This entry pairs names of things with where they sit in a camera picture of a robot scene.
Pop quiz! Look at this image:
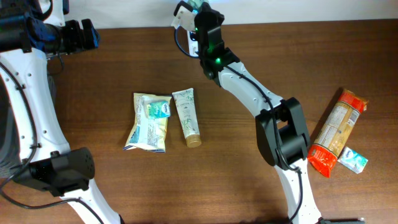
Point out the teal Kleenex tissue pack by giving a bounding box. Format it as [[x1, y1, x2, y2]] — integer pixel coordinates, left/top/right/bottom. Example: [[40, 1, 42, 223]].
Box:
[[146, 101, 171, 119]]

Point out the white cream tube gold cap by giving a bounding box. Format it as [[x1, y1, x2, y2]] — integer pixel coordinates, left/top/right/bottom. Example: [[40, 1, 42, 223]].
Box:
[[172, 88, 201, 148]]

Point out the left black cable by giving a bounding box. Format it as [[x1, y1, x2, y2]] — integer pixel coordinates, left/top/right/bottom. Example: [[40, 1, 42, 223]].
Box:
[[0, 52, 105, 224]]

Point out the dark grey plastic basket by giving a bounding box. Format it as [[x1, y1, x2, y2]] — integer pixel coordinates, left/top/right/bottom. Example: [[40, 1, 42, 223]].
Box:
[[1, 81, 21, 178]]

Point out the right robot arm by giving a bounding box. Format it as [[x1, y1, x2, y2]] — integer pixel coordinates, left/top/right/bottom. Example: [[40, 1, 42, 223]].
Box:
[[194, 1, 322, 223]]

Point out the orange noodle packet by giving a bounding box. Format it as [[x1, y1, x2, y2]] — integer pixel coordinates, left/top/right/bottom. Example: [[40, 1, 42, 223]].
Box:
[[307, 89, 368, 178]]

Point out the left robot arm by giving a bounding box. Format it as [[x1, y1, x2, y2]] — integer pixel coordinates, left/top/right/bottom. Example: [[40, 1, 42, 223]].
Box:
[[1, 0, 123, 223]]

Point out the beige snack bag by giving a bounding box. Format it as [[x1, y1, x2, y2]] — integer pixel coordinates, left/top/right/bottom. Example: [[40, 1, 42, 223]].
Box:
[[123, 93, 172, 153]]

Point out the white barcode scanner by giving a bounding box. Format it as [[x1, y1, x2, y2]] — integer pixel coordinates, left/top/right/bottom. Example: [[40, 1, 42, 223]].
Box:
[[187, 31, 198, 57]]

